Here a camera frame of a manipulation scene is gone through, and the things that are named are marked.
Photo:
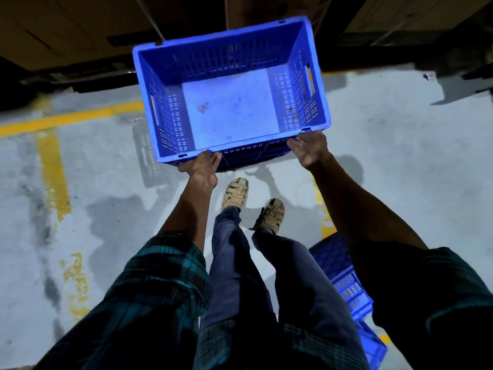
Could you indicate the blue plastic crate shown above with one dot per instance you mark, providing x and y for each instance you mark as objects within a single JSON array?
[{"x": 231, "y": 107}]

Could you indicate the person's right hand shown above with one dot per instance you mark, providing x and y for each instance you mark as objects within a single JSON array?
[{"x": 312, "y": 150}]

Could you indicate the person's left hand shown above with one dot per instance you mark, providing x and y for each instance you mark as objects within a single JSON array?
[{"x": 202, "y": 169}]

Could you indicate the dark blue jeans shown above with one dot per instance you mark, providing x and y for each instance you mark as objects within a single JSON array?
[{"x": 239, "y": 273}]

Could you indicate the teal plaid shirt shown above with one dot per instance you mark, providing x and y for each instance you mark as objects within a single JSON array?
[{"x": 146, "y": 304}]

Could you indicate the person's right forearm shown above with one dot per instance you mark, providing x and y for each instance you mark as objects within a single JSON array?
[{"x": 358, "y": 211}]

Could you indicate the person's left forearm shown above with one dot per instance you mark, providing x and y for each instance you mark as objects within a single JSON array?
[{"x": 188, "y": 215}]

